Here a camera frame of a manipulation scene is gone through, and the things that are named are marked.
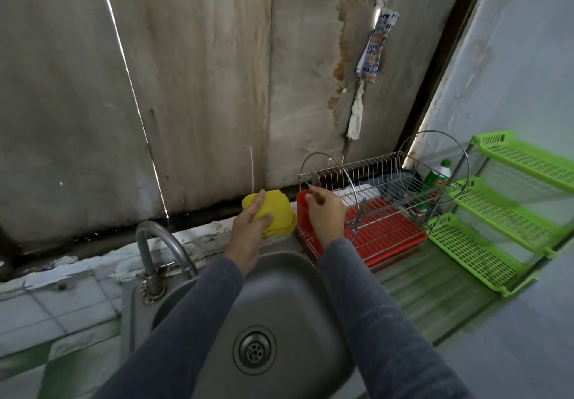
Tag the person's right forearm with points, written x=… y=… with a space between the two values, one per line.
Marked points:
x=386 y=331

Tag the white hanging cloth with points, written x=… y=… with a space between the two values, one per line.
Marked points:
x=369 y=53

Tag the metal faucet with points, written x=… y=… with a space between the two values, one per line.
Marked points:
x=152 y=251

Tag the red plastic cup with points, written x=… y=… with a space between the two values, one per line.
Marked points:
x=302 y=215

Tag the green dish soap bottle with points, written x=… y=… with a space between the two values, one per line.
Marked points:
x=438 y=177

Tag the green plastic shelf rack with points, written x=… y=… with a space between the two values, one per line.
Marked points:
x=502 y=224

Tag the person's right hand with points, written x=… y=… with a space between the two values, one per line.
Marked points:
x=327 y=219

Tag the stainless steel sink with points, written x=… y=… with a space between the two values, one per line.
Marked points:
x=296 y=313

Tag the person's left hand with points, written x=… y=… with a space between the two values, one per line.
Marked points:
x=247 y=237

